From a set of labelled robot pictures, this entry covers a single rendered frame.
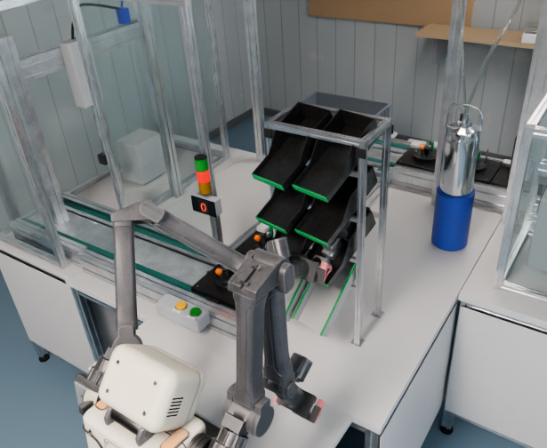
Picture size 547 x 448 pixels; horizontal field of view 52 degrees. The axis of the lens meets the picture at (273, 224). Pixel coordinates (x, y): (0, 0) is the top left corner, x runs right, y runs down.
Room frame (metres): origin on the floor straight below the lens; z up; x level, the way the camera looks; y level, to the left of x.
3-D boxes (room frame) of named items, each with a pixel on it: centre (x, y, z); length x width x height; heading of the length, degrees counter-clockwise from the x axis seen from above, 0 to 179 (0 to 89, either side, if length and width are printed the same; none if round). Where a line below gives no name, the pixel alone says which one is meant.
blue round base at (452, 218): (2.04, -0.78, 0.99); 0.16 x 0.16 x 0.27
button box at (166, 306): (1.62, 0.37, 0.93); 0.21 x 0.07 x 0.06; 54
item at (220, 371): (1.44, 0.13, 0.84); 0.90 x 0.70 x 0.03; 53
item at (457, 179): (2.04, -0.78, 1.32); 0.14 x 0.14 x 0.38
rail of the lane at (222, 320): (1.78, 0.49, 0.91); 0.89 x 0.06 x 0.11; 54
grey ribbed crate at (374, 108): (3.76, -0.53, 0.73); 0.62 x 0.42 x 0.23; 54
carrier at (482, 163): (2.51, -1.04, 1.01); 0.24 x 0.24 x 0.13; 54
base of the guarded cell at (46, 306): (2.73, 0.77, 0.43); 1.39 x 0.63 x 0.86; 144
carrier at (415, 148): (2.66, -0.84, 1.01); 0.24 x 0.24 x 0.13; 54
